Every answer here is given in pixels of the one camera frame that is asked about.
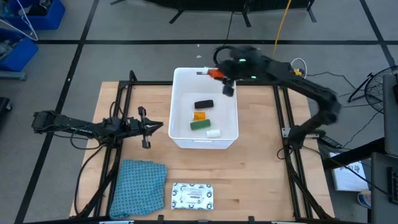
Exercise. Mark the blue storage bin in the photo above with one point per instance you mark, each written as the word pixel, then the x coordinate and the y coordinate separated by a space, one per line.
pixel 21 56
pixel 46 15

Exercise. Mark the black desk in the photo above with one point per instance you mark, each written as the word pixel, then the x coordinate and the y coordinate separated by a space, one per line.
pixel 382 186

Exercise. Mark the white printed booklet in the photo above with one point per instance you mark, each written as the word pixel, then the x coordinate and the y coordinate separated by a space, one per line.
pixel 349 175

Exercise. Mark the black floor fan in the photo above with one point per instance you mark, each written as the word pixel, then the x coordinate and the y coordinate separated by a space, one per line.
pixel 377 90

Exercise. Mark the green bandage roll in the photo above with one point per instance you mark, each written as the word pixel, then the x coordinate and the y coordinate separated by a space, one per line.
pixel 200 124

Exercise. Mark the orange small block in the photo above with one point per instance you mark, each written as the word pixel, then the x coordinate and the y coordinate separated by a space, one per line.
pixel 199 116

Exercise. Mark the black aluminium table frame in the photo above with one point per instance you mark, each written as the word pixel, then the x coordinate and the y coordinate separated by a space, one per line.
pixel 124 99

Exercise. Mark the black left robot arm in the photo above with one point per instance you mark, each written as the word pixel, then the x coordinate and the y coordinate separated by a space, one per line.
pixel 62 123

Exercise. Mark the white printed plastic packet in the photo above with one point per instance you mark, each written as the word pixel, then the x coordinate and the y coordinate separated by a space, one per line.
pixel 192 196

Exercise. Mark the white plastic basket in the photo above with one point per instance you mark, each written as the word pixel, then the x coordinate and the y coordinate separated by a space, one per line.
pixel 186 93

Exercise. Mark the yellow connector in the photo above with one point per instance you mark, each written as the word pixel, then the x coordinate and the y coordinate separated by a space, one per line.
pixel 297 72

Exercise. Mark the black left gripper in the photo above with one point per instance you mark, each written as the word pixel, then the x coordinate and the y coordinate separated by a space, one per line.
pixel 140 127

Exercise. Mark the grey monitor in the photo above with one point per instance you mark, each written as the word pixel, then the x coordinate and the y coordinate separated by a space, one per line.
pixel 391 118

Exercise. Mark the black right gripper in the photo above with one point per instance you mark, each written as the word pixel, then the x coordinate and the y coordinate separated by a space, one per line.
pixel 245 63

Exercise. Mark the teal patterned cloth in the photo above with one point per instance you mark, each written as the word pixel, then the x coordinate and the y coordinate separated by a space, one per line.
pixel 140 189

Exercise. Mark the red bottle with white cap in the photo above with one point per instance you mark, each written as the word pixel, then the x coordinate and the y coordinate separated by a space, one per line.
pixel 214 73

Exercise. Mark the black stand legs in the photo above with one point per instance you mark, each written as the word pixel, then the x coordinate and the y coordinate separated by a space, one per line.
pixel 245 12

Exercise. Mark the small white bottle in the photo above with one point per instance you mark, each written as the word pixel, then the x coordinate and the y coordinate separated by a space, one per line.
pixel 213 133

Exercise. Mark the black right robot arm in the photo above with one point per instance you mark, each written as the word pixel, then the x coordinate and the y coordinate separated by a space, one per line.
pixel 323 93

